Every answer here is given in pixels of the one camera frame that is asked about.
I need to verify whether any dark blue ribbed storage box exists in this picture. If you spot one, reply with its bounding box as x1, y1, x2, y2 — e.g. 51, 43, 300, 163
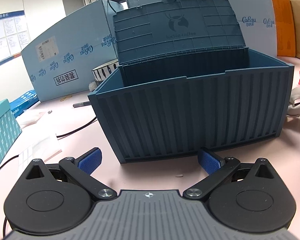
87, 0, 295, 164

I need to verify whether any orange cardboard box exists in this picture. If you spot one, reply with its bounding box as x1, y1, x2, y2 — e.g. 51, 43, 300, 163
270, 0, 297, 57

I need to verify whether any white paper sheet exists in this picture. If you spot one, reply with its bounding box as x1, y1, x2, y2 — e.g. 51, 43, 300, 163
15, 127, 63, 170

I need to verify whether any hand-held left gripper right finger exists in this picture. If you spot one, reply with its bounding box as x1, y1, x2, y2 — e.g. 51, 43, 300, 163
183, 148, 277, 200

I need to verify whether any large light blue cardboard box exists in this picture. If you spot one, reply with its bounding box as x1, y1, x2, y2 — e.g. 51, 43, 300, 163
124, 0, 277, 57

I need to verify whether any blue paper package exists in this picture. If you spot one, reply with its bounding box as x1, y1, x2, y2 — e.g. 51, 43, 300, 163
9, 89, 39, 118

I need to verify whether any wall notice board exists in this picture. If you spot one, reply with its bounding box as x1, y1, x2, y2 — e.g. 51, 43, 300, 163
0, 10, 30, 72

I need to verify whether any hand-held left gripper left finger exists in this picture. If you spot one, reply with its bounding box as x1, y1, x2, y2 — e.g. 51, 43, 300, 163
24, 148, 117, 200

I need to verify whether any clear plastic bag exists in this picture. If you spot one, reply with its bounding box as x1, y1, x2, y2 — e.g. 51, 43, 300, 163
17, 109, 50, 129

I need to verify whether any striped ceramic bowl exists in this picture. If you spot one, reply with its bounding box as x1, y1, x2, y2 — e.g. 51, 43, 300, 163
91, 58, 119, 82

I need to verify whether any teal patterned tissue box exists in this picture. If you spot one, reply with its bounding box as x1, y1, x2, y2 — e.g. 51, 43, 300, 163
0, 99, 22, 175

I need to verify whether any light blue box with label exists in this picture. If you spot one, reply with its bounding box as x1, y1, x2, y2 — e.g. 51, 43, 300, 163
21, 0, 125, 103

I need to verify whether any pink desktop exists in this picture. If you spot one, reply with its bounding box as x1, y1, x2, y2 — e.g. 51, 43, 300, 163
0, 55, 300, 240

